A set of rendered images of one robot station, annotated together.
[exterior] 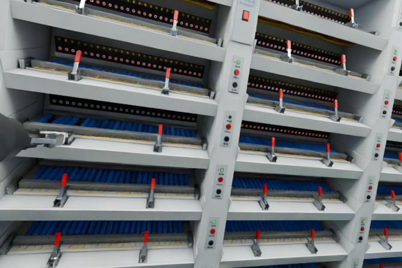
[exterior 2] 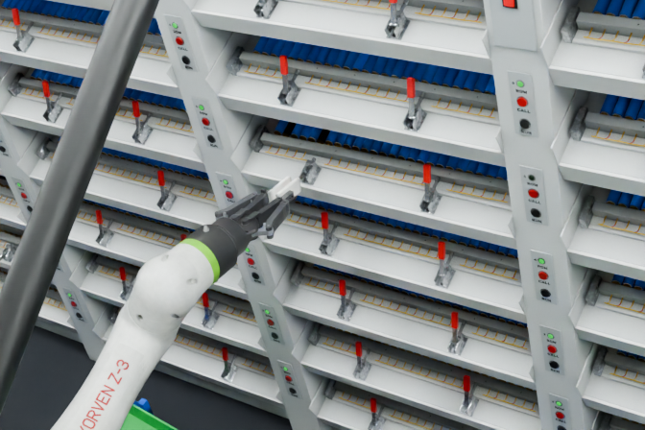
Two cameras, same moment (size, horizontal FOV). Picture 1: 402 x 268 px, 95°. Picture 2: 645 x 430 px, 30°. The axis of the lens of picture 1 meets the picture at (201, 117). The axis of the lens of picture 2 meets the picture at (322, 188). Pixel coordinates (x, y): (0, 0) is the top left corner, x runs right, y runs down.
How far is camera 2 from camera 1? 1.78 m
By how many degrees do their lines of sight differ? 61
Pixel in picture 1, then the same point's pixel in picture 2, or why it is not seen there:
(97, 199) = (373, 252)
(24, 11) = (208, 20)
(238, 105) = (544, 158)
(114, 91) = (339, 122)
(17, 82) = (234, 106)
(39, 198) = (307, 235)
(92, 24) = (281, 31)
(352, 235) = not seen: outside the picture
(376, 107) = not seen: outside the picture
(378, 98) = not seen: outside the picture
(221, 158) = (536, 242)
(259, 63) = (574, 80)
